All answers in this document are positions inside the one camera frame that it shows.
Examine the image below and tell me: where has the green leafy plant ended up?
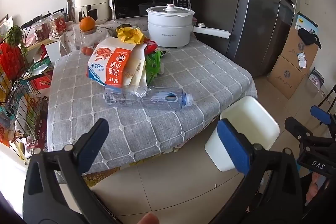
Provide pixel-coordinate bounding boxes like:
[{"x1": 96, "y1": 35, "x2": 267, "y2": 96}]
[{"x1": 5, "y1": 25, "x2": 28, "y2": 56}]

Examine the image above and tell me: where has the red packet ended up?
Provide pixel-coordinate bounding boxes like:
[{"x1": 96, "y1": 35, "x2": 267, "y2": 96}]
[{"x1": 143, "y1": 40, "x2": 158, "y2": 55}]

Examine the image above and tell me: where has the person's right hand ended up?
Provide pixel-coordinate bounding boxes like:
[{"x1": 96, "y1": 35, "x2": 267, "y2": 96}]
[{"x1": 306, "y1": 173, "x2": 331, "y2": 203}]

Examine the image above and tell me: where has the black wire rack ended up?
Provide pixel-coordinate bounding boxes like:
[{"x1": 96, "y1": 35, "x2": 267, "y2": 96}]
[{"x1": 0, "y1": 64, "x2": 49, "y2": 159}]

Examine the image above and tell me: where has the glass vase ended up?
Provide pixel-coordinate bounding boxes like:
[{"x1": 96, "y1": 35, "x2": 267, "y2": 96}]
[{"x1": 66, "y1": 0, "x2": 76, "y2": 22}]

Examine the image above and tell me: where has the red label jar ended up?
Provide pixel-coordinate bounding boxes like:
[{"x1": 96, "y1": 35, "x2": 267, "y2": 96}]
[
  {"x1": 50, "y1": 12, "x2": 67, "y2": 37},
  {"x1": 34, "y1": 21, "x2": 51, "y2": 41}
]

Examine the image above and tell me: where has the large orange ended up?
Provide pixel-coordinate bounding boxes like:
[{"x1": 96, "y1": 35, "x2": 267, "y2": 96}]
[{"x1": 79, "y1": 16, "x2": 95, "y2": 32}]

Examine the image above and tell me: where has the green plastic bag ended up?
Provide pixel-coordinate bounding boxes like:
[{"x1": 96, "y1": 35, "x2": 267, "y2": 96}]
[{"x1": 145, "y1": 50, "x2": 164, "y2": 84}]

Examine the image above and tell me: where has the white plastic bin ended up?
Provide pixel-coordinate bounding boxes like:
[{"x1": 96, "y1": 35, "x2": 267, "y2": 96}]
[{"x1": 205, "y1": 95, "x2": 280, "y2": 172}]

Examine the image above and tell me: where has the floral tablecloth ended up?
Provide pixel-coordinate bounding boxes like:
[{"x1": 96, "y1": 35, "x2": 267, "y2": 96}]
[{"x1": 59, "y1": 15, "x2": 150, "y2": 56}]

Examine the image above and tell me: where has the clear glass jar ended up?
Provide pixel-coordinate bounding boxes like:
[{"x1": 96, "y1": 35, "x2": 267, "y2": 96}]
[{"x1": 79, "y1": 28, "x2": 98, "y2": 52}]

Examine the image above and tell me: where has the grey refrigerator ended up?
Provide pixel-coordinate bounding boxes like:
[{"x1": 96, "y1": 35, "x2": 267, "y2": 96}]
[{"x1": 192, "y1": 0, "x2": 301, "y2": 77}]

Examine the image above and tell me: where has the red mesh bag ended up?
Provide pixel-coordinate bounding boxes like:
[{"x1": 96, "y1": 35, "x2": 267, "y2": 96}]
[{"x1": 0, "y1": 43, "x2": 27, "y2": 81}]

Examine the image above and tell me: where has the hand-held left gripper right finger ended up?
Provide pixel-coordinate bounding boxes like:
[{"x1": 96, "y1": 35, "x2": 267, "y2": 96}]
[{"x1": 210, "y1": 119, "x2": 303, "y2": 224}]

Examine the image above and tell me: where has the wooden shelf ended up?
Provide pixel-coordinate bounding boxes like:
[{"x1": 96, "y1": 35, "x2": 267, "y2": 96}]
[{"x1": 25, "y1": 37, "x2": 61, "y2": 52}]

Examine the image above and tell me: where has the orange and white carton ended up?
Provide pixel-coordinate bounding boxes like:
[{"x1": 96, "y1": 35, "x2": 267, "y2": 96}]
[{"x1": 87, "y1": 37, "x2": 150, "y2": 88}]

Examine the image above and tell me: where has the red box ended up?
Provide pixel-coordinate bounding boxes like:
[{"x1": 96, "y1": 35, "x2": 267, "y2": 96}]
[{"x1": 33, "y1": 76, "x2": 52, "y2": 90}]

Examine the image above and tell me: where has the grey checked tablecloth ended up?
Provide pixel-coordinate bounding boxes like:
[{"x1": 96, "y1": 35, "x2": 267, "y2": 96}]
[{"x1": 47, "y1": 32, "x2": 259, "y2": 184}]

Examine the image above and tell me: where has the black chair leg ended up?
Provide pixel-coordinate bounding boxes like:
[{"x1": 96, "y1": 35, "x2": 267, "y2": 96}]
[{"x1": 318, "y1": 88, "x2": 336, "y2": 109}]

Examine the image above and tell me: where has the clear plastic bottle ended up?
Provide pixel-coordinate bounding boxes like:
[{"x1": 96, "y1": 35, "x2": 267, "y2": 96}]
[{"x1": 103, "y1": 84, "x2": 193, "y2": 111}]

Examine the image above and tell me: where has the yellow plastic bag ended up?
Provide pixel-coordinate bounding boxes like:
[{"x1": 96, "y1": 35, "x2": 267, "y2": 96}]
[{"x1": 116, "y1": 26, "x2": 145, "y2": 45}]

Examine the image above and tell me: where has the person's left hand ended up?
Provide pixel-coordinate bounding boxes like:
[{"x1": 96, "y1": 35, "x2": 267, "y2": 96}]
[{"x1": 138, "y1": 211, "x2": 160, "y2": 224}]

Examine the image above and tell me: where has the white electric pot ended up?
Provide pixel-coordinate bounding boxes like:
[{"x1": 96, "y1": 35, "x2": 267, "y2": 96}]
[{"x1": 146, "y1": 4, "x2": 230, "y2": 48}]

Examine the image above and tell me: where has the cardboard box with logo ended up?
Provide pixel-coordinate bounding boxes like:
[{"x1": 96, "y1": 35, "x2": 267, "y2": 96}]
[{"x1": 267, "y1": 55, "x2": 307, "y2": 100}]

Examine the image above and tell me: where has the white pot lid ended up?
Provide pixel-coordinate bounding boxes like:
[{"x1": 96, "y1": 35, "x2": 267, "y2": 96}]
[{"x1": 146, "y1": 4, "x2": 195, "y2": 19}]

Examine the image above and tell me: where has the picture frame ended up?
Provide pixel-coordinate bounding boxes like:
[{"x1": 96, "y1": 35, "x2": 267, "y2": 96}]
[{"x1": 0, "y1": 15, "x2": 13, "y2": 38}]

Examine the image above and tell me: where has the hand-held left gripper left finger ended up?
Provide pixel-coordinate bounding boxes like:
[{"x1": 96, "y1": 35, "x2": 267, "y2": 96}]
[{"x1": 22, "y1": 118, "x2": 116, "y2": 224}]

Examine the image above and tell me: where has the cardboard box with label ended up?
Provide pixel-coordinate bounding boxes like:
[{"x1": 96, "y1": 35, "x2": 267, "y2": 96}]
[{"x1": 280, "y1": 26, "x2": 319, "y2": 75}]

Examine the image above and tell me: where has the blue and white box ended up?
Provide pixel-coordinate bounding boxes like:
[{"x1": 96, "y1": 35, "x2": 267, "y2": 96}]
[{"x1": 293, "y1": 12, "x2": 319, "y2": 35}]

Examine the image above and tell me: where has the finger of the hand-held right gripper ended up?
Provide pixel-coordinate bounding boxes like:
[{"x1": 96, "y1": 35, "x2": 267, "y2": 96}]
[
  {"x1": 310, "y1": 105, "x2": 336, "y2": 135},
  {"x1": 285, "y1": 116, "x2": 336, "y2": 148}
]

